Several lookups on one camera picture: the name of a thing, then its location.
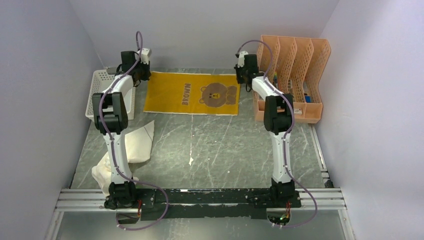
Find yellow brown bear towel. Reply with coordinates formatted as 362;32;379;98
143;71;240;116

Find cream white towel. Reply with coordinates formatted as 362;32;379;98
91;120;155;197

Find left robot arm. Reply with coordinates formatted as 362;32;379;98
92;48;151;210

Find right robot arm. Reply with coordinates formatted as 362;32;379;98
234;51;302;208

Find white plastic basket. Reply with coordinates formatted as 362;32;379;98
85;68;137;122

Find orange file organizer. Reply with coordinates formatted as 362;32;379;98
256;35;331;124

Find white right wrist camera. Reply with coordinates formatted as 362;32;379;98
236;50;249;68

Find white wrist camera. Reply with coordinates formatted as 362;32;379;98
138;48;152;65
236;50;249;68

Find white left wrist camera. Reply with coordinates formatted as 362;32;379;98
138;48;152;65

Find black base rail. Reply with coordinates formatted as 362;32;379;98
105;187;302;222

